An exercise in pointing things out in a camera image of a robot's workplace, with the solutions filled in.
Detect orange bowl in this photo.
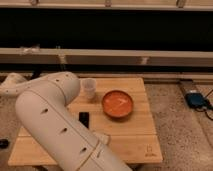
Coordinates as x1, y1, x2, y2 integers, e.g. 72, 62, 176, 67
102, 90, 134, 118

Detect long wooden rail beam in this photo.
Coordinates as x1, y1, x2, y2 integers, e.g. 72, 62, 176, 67
0, 47, 213, 67

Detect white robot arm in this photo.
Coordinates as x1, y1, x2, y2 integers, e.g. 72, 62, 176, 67
0, 72, 132, 171

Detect wooden table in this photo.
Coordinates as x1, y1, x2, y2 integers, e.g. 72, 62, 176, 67
8, 78, 163, 166

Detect black object on floor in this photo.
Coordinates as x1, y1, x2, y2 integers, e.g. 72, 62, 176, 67
0, 139, 9, 149

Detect blue device on floor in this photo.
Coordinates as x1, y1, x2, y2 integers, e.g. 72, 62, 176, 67
185, 93, 206, 108

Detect black rectangular block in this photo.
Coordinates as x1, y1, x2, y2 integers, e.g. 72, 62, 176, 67
79, 112, 89, 128

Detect clear plastic cup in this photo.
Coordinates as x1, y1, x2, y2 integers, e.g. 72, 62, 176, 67
81, 78, 96, 100

